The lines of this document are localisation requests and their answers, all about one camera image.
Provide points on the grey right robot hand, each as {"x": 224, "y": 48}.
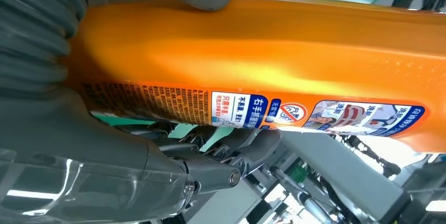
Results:
{"x": 87, "y": 166}

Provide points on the grey column machine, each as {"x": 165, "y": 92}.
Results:
{"x": 341, "y": 173}

